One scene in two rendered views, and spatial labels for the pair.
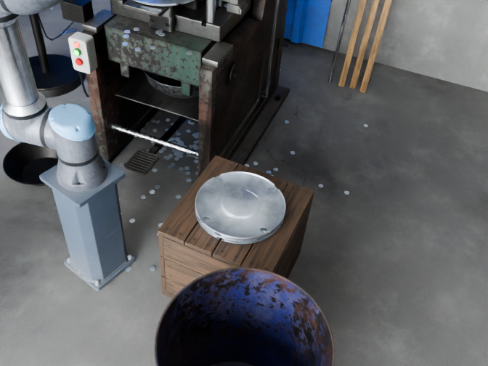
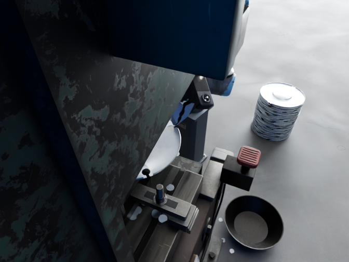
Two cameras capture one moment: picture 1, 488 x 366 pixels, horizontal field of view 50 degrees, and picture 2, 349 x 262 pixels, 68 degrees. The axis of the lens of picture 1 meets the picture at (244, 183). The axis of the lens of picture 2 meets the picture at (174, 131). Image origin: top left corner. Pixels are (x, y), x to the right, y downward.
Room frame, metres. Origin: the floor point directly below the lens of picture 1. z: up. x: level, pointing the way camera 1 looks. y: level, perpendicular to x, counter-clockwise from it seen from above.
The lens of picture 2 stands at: (2.27, 0.53, 1.31)
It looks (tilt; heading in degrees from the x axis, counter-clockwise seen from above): 43 degrees down; 186
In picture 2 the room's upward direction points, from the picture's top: straight up
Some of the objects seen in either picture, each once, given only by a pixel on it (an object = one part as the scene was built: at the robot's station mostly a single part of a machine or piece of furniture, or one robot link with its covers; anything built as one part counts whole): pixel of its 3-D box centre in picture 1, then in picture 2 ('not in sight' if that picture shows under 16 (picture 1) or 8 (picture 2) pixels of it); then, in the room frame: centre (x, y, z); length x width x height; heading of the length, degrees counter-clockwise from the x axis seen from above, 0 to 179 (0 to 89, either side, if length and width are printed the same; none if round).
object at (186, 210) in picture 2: not in sight; (163, 200); (1.93, 0.46, 0.76); 0.17 x 0.06 x 0.10; 72
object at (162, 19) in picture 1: (159, 11); not in sight; (1.71, 0.36, 0.72); 0.25 x 0.14 x 0.14; 162
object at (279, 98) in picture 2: not in sight; (282, 94); (0.76, 1.10, 0.31); 0.29 x 0.29 x 0.01
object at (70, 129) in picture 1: (71, 131); not in sight; (1.13, 0.51, 0.62); 0.13 x 0.12 x 0.14; 80
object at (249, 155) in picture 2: not in sight; (246, 163); (1.76, 0.69, 0.72); 0.07 x 0.06 x 0.08; 162
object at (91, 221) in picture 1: (92, 221); (189, 134); (1.13, 0.50, 0.23); 0.19 x 0.19 x 0.45; 56
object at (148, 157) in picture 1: (169, 133); not in sight; (1.75, 0.34, 0.14); 0.59 x 0.10 x 0.05; 162
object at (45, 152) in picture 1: (42, 165); (252, 223); (1.57, 0.86, 0.04); 0.30 x 0.30 x 0.07
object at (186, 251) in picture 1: (236, 243); not in sight; (1.14, 0.00, 0.18); 0.40 x 0.38 x 0.35; 160
